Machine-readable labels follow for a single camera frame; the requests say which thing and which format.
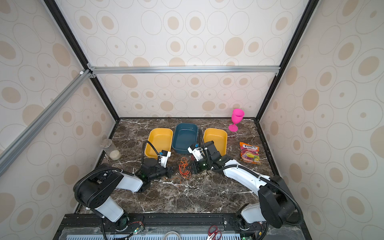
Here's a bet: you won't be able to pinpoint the cable bundle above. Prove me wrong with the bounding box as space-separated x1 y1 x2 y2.
173 155 194 184

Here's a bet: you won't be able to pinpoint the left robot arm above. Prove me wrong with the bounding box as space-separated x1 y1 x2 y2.
73 141 174 231

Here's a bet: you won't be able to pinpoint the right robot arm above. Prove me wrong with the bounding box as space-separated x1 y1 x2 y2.
188 130 304 230

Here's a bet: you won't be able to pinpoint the right yellow plastic bin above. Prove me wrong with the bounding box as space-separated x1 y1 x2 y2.
204 128 228 156

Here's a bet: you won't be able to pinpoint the yellow plastic bin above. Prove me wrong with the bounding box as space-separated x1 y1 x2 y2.
204 128 228 156
145 128 173 159

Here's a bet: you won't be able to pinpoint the left yellow plastic bin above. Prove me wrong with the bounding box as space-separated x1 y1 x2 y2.
145 128 173 159

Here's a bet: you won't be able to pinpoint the teal plastic bin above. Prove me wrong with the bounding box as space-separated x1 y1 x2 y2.
172 123 198 155

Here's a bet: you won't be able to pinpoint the colourful snack bag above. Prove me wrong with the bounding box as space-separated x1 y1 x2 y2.
240 142 260 164

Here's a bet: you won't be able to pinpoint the clear jar with white powder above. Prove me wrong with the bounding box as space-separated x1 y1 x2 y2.
101 139 121 161

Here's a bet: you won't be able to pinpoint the pink plastic goblet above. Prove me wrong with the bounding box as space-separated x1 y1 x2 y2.
229 109 245 132

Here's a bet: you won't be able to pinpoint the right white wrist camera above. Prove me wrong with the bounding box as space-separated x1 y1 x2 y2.
188 144 204 161

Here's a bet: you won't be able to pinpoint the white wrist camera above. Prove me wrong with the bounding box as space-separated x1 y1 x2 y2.
188 144 204 161
158 150 171 168

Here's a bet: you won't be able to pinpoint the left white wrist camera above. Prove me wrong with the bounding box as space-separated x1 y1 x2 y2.
158 150 171 168

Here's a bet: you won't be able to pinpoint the red handled scissors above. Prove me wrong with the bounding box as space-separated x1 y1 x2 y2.
207 225 222 240

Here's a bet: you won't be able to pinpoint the horizontal aluminium rail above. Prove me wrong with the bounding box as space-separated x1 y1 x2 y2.
90 66 281 75

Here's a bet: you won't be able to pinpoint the diagonal aluminium rail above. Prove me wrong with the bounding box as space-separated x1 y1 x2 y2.
1 70 91 175

